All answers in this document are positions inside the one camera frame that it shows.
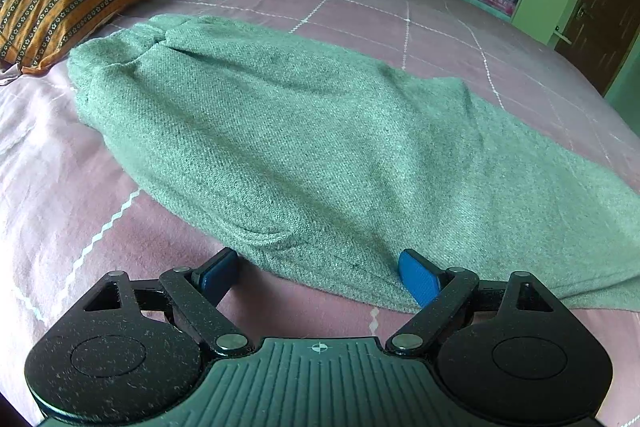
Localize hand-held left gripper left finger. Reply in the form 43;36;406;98
84;248;249;358

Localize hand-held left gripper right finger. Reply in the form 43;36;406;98
385;248;557;358

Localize grey-green knit pants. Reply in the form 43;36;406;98
66;14;640;314

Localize pink checked bed sheet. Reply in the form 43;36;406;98
0;0;640;427

